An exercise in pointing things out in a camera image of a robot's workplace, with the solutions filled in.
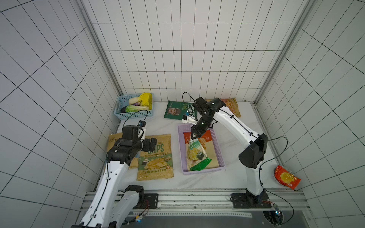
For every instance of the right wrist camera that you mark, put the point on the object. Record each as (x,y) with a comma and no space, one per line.
(188,119)

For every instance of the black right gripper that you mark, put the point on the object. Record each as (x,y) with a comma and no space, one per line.
(198,129)

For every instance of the purple plastic basket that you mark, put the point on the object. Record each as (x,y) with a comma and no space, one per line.
(187,128)

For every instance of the cream red cassava chips bag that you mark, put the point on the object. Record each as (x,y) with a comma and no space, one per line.
(210,149)

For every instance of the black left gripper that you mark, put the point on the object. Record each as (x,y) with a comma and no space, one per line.
(147,145)

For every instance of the green REAL chips bag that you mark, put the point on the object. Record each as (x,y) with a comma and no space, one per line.
(176,110)

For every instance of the green white cassava chips bag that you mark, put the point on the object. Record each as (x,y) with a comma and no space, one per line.
(197,158)

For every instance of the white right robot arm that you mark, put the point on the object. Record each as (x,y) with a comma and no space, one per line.
(254,144)

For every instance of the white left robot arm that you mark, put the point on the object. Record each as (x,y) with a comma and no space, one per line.
(105,211)

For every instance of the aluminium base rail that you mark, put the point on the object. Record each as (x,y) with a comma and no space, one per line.
(208,203)

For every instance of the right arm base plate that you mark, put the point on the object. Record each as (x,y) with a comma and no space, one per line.
(248,201)

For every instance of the small red snack bag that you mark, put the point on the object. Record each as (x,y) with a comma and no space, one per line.
(286,178)

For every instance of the yellow snack bag in basket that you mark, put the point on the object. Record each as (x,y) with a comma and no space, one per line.
(146,99)

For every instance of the toy eggplant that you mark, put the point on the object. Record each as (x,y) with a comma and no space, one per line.
(123,110)

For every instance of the blue plastic basket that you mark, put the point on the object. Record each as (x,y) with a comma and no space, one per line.
(122,101)

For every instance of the brown orange chips bag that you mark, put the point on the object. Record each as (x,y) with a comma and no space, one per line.
(232,104)

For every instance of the sour cream onion chips bag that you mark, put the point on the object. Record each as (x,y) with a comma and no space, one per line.
(157,164)

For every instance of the sea salt chips bag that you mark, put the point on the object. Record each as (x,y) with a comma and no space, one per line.
(111,142)

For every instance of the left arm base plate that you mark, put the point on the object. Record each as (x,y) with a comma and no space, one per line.
(149,201)

